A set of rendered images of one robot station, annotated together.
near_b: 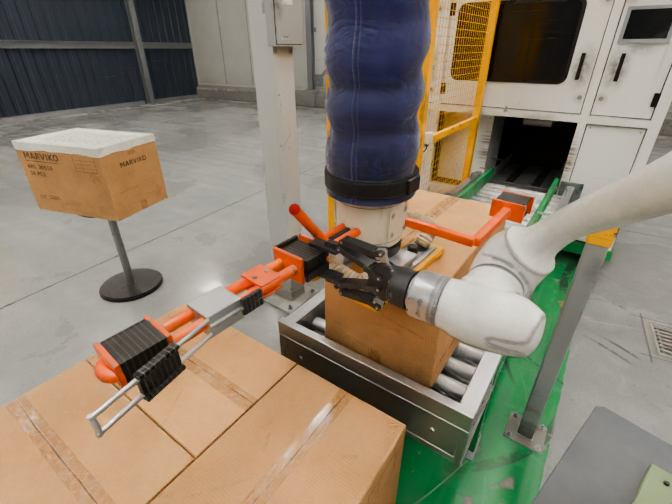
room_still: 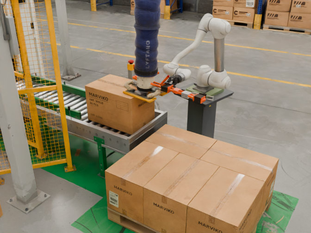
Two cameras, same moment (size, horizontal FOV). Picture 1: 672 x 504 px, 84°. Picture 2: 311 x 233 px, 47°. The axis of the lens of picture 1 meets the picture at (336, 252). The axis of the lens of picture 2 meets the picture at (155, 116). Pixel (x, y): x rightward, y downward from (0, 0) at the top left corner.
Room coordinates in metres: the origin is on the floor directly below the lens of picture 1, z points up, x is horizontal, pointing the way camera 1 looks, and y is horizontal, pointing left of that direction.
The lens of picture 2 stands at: (0.91, 3.12, 2.36)
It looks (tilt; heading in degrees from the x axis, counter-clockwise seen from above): 27 degrees down; 268
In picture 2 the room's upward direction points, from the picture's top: straight up
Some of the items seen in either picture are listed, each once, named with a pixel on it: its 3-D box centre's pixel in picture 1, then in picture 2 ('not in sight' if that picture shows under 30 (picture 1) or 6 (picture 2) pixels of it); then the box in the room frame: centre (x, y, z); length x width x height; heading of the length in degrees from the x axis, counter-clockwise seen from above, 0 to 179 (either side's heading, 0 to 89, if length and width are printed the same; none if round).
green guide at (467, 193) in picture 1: (451, 201); (27, 99); (2.25, -0.75, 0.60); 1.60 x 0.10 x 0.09; 145
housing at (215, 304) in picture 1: (216, 310); (186, 94); (0.52, 0.21, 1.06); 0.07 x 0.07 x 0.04; 50
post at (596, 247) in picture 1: (558, 345); (132, 102); (1.04, -0.82, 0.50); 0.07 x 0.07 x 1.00; 55
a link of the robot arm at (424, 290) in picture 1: (427, 296); (179, 77); (0.54, -0.16, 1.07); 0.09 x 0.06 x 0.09; 145
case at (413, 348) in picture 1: (418, 272); (120, 102); (1.14, -0.30, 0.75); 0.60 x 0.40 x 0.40; 144
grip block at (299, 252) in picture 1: (301, 257); (166, 87); (0.68, 0.07, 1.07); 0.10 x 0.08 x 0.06; 50
